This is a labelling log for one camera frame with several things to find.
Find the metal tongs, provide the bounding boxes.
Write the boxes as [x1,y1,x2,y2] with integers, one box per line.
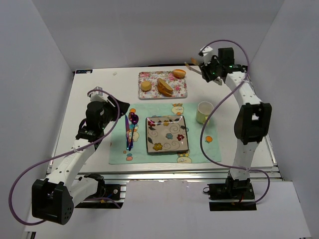
[184,57,222,86]

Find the oval bread roll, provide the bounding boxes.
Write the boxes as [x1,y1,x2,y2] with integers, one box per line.
[172,69,186,79]

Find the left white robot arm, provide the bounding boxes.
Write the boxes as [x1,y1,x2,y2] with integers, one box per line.
[31,97,130,225]

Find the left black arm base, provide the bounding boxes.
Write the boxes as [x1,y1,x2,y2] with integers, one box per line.
[71,173,126,209]

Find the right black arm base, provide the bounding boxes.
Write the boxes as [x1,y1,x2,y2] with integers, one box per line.
[202,183,257,212]

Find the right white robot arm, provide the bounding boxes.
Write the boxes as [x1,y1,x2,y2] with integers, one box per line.
[199,46,272,182]

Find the round bread bun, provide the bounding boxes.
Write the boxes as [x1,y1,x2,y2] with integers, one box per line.
[140,81,152,92]

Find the sliced bread pieces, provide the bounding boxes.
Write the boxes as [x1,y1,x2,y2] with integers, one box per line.
[157,78,173,97]

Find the iridescent purple knife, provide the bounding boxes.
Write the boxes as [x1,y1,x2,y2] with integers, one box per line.
[125,115,132,151]

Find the iridescent purple spoon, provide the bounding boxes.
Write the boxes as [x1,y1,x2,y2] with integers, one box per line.
[128,113,139,151]

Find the yellow green mug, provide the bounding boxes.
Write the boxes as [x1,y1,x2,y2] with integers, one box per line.
[196,102,214,124]

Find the floral serving tray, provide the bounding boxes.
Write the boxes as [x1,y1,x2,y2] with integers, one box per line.
[138,71,187,100]

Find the left blue corner sticker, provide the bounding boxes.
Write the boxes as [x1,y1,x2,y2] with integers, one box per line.
[75,69,93,74]

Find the mint green placemat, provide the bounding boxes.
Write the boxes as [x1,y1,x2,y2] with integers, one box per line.
[109,103,221,165]

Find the square floral plate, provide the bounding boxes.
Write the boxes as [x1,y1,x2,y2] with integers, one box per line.
[146,115,189,154]

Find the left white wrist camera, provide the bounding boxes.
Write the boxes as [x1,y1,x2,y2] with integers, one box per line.
[87,86,113,106]

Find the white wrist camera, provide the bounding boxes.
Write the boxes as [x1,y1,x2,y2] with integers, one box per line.
[87,86,113,106]
[198,46,213,65]

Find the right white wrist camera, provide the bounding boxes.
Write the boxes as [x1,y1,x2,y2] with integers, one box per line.
[198,46,213,65]

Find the aluminium table frame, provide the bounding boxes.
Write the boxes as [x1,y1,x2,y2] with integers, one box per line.
[55,67,282,180]

